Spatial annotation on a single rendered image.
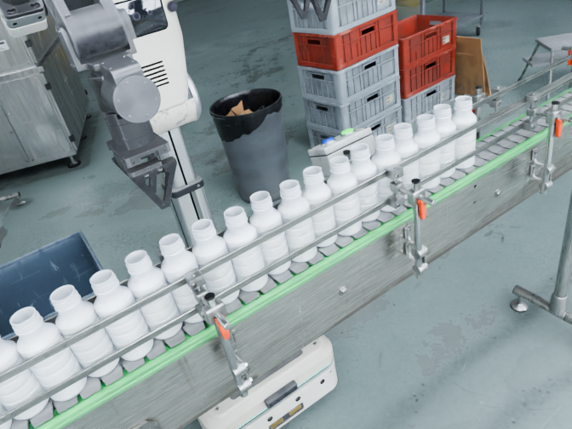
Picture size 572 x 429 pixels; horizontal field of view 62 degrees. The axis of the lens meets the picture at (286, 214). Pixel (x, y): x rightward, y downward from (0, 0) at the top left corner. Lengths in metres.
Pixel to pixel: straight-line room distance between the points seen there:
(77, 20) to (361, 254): 0.66
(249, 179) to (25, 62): 2.13
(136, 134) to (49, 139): 3.83
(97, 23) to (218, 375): 0.62
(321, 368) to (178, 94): 1.06
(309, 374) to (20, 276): 0.98
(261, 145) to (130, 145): 2.23
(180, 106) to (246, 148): 1.56
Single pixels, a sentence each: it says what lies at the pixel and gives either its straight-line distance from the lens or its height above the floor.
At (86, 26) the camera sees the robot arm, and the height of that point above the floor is 1.51.
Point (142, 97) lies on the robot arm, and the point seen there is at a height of 1.43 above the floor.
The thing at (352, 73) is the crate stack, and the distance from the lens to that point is 3.25.
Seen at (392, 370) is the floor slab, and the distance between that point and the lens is 2.02.
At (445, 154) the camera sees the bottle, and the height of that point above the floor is 1.06.
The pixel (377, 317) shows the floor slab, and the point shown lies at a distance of 2.21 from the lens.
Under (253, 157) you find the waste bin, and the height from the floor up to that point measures 0.36.
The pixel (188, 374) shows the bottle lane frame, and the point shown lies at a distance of 0.91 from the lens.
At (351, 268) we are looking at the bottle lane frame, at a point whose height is 0.95.
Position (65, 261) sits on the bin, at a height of 0.88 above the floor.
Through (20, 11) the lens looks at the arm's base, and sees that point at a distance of 1.29.
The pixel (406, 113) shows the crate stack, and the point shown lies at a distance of 3.85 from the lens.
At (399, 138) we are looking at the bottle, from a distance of 1.03.
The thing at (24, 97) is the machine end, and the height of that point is 0.68.
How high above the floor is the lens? 1.59
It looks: 32 degrees down
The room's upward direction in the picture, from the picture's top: 12 degrees counter-clockwise
